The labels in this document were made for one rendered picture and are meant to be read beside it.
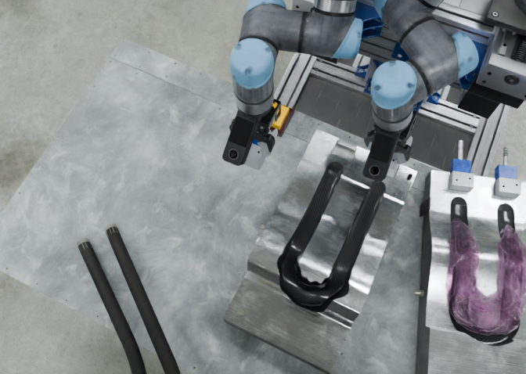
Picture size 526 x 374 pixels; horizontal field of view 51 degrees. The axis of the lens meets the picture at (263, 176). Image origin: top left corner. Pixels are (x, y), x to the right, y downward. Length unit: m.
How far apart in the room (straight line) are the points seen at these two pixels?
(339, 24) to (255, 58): 0.16
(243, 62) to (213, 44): 1.63
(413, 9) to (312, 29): 0.18
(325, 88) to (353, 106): 0.13
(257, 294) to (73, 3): 1.96
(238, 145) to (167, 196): 0.35
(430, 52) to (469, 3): 0.56
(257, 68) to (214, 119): 0.54
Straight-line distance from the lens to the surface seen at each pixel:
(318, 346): 1.25
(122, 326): 1.28
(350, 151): 1.37
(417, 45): 1.04
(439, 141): 2.18
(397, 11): 1.07
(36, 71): 2.71
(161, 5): 2.76
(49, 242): 1.45
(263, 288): 1.26
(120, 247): 1.35
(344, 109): 2.17
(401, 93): 0.96
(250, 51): 0.97
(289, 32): 1.02
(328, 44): 1.03
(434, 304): 1.29
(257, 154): 1.25
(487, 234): 1.37
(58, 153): 1.53
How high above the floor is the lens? 2.10
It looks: 68 degrees down
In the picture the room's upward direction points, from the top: 3 degrees counter-clockwise
